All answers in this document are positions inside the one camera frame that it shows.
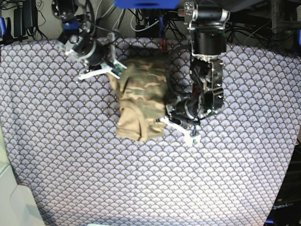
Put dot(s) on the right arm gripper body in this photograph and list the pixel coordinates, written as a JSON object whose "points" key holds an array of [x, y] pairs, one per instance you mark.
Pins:
{"points": [[98, 57]]}

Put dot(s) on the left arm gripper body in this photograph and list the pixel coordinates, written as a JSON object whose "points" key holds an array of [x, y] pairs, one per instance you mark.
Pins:
{"points": [[181, 115]]}

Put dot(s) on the camouflage T-shirt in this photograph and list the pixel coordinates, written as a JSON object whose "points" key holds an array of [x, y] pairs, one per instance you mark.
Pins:
{"points": [[141, 91]]}

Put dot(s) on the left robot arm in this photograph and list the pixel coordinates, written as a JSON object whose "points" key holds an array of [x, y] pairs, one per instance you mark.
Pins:
{"points": [[205, 20]]}

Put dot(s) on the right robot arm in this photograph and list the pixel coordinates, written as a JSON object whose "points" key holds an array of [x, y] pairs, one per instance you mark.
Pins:
{"points": [[75, 18]]}

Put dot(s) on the red and black clamp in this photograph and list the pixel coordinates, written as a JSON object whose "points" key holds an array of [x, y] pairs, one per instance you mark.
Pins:
{"points": [[163, 46]]}

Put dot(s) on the purple fan-pattern tablecloth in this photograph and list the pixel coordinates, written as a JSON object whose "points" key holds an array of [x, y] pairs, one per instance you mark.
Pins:
{"points": [[62, 144]]}

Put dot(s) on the black power adapter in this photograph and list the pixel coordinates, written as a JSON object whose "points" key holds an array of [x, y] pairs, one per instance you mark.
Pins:
{"points": [[25, 18]]}

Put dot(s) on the black OpenArm box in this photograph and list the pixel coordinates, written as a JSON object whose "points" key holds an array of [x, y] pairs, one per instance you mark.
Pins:
{"points": [[286, 211]]}

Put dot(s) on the white plastic bin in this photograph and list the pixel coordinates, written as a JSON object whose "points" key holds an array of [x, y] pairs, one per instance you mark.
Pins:
{"points": [[17, 204]]}

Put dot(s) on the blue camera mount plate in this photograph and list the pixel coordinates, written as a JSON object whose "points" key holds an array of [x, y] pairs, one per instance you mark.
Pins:
{"points": [[146, 4]]}

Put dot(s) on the blue clamp handle left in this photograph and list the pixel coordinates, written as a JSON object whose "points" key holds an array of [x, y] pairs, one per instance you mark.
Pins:
{"points": [[3, 29]]}

